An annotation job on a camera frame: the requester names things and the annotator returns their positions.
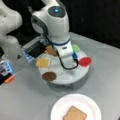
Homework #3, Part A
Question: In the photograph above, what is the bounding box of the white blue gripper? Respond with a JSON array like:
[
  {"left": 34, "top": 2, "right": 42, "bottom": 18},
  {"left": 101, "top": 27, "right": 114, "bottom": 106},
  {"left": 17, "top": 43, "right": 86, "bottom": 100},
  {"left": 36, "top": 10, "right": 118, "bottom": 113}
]
[{"left": 54, "top": 40, "right": 74, "bottom": 69}]

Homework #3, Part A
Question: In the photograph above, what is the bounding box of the brown round meat patty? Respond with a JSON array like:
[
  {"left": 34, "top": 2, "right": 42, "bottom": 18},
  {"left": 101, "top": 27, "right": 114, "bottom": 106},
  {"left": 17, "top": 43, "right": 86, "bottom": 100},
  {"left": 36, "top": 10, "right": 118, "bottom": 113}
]
[{"left": 42, "top": 72, "right": 56, "bottom": 81}]

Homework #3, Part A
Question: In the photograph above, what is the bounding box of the toasted bread slice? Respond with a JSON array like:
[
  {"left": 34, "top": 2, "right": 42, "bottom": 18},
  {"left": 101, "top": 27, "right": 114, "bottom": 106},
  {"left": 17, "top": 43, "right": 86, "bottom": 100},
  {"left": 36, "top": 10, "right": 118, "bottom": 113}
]
[
  {"left": 65, "top": 106, "right": 87, "bottom": 120},
  {"left": 46, "top": 46, "right": 57, "bottom": 56}
]

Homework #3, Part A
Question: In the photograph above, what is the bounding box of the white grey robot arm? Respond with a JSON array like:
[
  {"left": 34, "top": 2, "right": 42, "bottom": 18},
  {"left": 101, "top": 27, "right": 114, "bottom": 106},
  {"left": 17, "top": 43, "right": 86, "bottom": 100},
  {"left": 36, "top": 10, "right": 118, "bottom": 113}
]
[{"left": 0, "top": 0, "right": 73, "bottom": 70}]

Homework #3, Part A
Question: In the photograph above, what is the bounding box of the green lettuce piece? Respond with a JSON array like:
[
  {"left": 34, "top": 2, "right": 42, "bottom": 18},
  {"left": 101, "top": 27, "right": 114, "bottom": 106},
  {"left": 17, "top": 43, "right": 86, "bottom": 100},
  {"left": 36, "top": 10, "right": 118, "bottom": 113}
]
[{"left": 72, "top": 44, "right": 80, "bottom": 53}]

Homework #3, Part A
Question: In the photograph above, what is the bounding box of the red tomato slice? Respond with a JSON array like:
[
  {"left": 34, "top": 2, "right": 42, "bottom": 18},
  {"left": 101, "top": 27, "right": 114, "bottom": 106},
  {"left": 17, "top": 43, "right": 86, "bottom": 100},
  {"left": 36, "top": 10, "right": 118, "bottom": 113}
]
[{"left": 79, "top": 57, "right": 92, "bottom": 67}]

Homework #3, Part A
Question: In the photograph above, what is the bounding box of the white divided round tray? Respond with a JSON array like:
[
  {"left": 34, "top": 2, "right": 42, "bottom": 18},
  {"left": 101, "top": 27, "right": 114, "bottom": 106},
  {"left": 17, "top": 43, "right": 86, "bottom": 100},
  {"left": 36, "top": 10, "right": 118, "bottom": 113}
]
[{"left": 36, "top": 50, "right": 90, "bottom": 85}]

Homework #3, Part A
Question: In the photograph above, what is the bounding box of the yellow cheese slice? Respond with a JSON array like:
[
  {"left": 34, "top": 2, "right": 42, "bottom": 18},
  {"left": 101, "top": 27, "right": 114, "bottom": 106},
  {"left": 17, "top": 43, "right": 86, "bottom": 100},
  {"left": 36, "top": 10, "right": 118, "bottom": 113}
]
[{"left": 36, "top": 58, "right": 49, "bottom": 68}]

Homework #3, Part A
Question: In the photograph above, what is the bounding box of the white paper plate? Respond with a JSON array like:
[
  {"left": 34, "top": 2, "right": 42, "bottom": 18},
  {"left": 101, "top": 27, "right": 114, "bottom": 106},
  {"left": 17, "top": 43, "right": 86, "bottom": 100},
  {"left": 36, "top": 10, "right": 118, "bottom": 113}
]
[{"left": 50, "top": 94, "right": 102, "bottom": 120}]

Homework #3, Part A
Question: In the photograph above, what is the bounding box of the blue orange background device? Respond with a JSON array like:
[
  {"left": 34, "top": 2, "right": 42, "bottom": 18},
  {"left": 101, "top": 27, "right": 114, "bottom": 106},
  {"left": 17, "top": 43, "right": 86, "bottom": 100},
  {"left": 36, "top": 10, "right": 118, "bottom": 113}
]
[{"left": 0, "top": 60, "right": 15, "bottom": 85}]

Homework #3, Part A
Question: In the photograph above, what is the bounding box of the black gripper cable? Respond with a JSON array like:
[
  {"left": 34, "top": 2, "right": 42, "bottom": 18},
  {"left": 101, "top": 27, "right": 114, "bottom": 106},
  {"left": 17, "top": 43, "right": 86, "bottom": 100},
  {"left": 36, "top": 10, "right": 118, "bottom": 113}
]
[{"left": 46, "top": 36, "right": 80, "bottom": 70}]

